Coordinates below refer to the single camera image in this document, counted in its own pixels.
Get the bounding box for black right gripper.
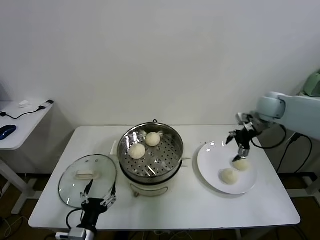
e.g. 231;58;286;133
225;127;254;164

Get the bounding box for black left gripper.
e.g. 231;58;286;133
77;178;118;228

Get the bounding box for white steamed baozi bun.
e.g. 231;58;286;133
218;168;240;186
145;132;162;148
232;159;251;172
128;143;147;160

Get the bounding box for glass pot lid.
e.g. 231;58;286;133
58;154;118;209

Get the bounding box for stainless steel steamer basket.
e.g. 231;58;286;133
117;121;185;182

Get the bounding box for white round plate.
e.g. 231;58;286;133
196;141;258;195

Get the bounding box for mint green appliance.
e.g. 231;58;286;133
303;71;320;98

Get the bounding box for white side desk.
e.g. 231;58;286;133
0;99;55;215

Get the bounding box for blue computer mouse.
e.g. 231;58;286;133
0;124;18;140

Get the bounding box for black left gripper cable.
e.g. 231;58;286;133
65;208;85;229

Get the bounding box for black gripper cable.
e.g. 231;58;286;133
65;208;85;229
250;124;288;150

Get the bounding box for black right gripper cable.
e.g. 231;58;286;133
250;124;288;150

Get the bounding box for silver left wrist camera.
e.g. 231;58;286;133
68;226;88;239

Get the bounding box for black power adapter cable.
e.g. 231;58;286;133
276;131;314;174

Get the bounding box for white floor cable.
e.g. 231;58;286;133
0;214;26;237

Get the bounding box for black usb cable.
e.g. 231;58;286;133
0;105;48;120

